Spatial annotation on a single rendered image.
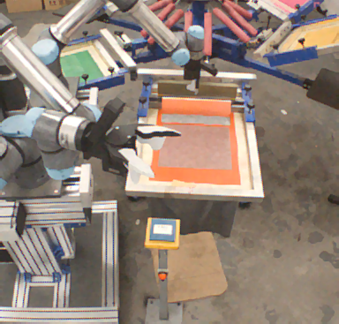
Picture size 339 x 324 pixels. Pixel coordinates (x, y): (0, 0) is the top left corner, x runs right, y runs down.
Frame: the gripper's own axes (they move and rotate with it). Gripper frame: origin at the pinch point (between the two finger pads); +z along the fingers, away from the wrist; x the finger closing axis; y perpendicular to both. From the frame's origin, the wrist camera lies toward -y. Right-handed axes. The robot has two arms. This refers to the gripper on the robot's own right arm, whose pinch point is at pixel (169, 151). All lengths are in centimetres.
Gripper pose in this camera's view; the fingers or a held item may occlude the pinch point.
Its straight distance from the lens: 74.9
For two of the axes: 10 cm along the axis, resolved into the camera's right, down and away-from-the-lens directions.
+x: -3.6, 5.6, -7.5
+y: -0.5, 7.9, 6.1
